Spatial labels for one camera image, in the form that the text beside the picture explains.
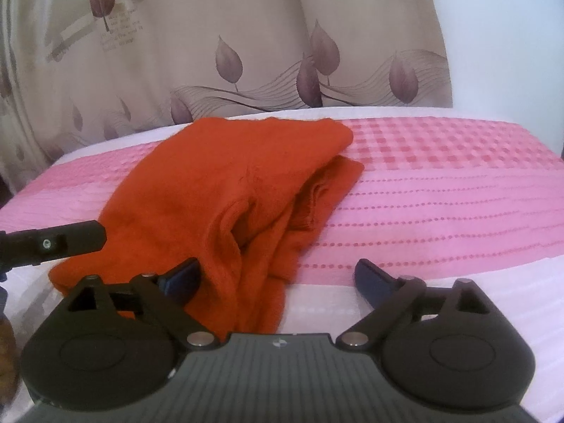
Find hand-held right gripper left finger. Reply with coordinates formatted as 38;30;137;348
66;257;217;350

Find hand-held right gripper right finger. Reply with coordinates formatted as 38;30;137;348
337;258;486;350

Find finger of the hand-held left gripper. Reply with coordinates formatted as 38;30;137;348
0;220;108;270

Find orange cloth garment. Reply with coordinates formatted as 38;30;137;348
48;117;366;335

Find pink white checked blanket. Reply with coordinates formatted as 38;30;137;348
0;106;564;423

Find beige leaf print curtain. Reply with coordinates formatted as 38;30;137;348
0;0;454;199

